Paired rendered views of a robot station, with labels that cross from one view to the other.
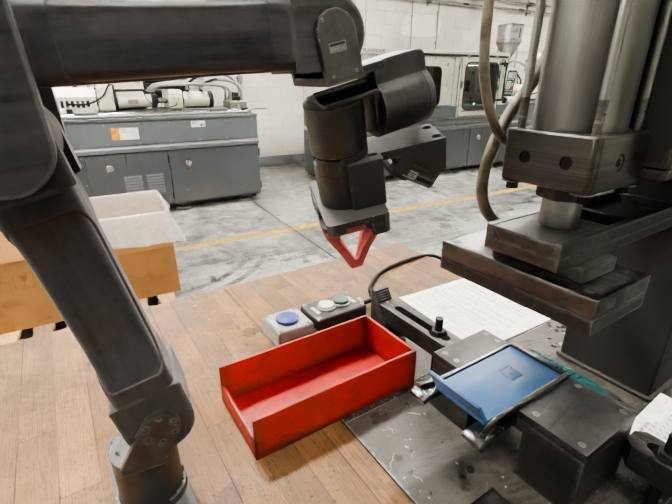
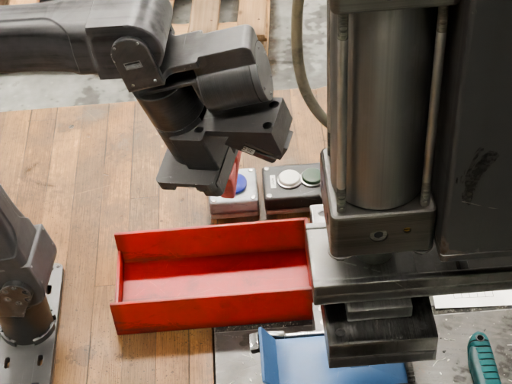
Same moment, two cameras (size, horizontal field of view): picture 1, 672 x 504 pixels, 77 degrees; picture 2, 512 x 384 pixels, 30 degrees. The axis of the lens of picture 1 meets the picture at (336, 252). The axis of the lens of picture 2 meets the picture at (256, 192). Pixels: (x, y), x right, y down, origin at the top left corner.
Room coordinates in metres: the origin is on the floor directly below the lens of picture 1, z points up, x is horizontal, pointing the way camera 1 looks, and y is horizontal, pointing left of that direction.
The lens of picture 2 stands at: (-0.14, -0.46, 1.85)
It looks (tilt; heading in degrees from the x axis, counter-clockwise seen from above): 45 degrees down; 33
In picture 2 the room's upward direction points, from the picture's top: 4 degrees counter-clockwise
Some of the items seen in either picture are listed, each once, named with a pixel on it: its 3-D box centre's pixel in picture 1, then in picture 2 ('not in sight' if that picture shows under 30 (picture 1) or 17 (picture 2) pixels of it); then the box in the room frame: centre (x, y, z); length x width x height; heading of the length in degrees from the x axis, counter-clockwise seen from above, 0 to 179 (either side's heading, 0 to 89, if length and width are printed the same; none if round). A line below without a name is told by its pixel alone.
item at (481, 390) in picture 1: (496, 374); (331, 355); (0.40, -0.19, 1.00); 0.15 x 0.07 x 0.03; 123
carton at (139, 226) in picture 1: (129, 243); not in sight; (2.40, 1.26, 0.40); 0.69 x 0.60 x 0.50; 29
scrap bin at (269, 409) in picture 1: (320, 375); (213, 275); (0.49, 0.02, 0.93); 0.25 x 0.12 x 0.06; 123
